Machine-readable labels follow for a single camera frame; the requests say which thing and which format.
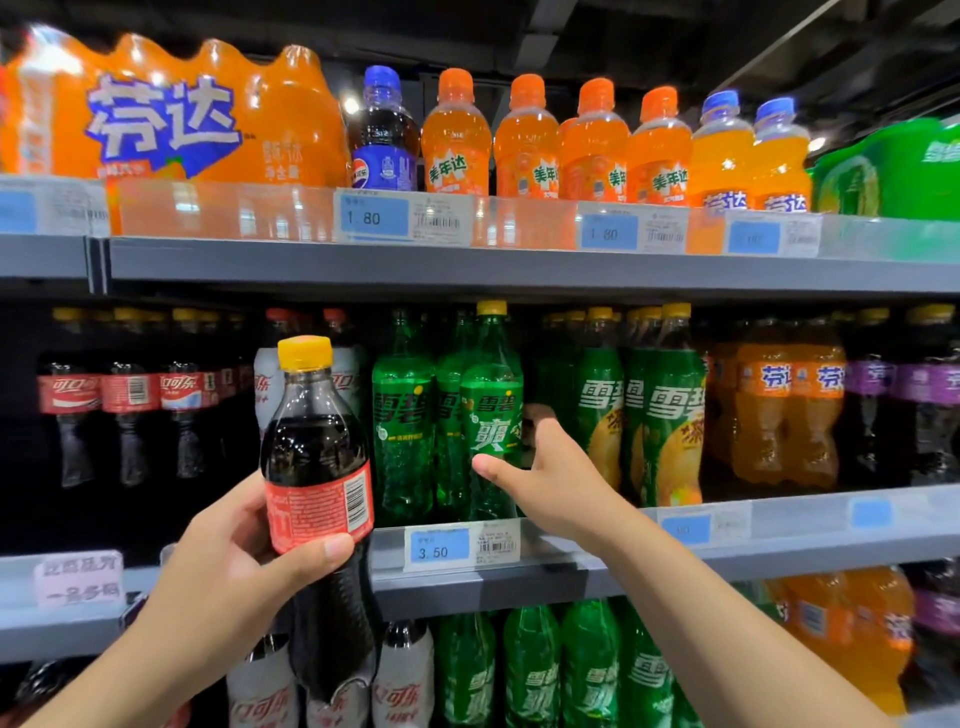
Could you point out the purple-label dark soda bottle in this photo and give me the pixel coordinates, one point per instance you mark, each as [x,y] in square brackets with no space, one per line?
[870,405]
[937,630]
[930,420]

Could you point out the shrink-wrapped pack of orange soda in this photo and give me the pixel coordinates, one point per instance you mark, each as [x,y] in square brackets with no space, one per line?
[165,112]

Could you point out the ceiling light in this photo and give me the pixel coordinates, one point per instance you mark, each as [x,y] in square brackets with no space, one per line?
[350,105]
[817,143]

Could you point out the row of red-label cola bottles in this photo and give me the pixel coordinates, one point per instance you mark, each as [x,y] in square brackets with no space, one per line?
[127,394]

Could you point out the cola bottle with yellow cap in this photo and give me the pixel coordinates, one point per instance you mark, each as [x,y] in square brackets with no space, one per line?
[315,450]

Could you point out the blue white price tag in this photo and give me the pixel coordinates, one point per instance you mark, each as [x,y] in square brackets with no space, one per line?
[705,525]
[461,546]
[634,229]
[871,513]
[772,236]
[45,211]
[405,217]

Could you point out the grey metal shelf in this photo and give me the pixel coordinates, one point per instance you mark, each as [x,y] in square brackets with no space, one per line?
[480,270]
[787,544]

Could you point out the person's right hand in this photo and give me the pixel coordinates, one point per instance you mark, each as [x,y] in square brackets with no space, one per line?
[570,495]

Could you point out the white paper shelf sign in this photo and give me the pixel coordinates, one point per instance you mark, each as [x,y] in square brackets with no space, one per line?
[79,579]

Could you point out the person's left thumb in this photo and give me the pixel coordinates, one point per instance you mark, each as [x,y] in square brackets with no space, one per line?
[315,559]

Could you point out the row of green yellow-label bottles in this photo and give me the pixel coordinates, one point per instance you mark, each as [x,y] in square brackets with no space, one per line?
[671,420]

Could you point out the shrink-wrapped pack of green soda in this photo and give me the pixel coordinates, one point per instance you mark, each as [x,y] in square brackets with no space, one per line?
[892,172]

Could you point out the small orange soda blue cap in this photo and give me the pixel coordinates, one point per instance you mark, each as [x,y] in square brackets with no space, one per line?
[781,165]
[721,161]

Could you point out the person's right forearm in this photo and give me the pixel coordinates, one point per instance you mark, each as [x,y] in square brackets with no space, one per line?
[720,630]

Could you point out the large orange soda bottle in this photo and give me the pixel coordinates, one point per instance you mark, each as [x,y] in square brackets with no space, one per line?
[759,420]
[816,427]
[814,619]
[881,637]

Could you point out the green soda bottle yellow cap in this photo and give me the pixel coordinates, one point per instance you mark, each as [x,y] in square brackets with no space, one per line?
[491,390]

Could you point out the small cola bottle blue cap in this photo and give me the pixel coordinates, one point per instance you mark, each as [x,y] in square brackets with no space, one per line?
[384,142]

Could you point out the person's left hand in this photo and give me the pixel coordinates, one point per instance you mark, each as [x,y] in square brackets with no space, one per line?
[210,577]

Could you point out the person's right thumb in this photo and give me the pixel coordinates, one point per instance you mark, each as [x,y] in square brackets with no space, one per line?
[496,471]

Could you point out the person's left forearm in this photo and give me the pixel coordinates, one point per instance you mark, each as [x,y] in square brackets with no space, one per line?
[135,675]

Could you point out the white-label cola bottle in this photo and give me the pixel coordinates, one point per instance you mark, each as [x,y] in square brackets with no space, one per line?
[337,712]
[262,697]
[266,382]
[405,682]
[346,375]

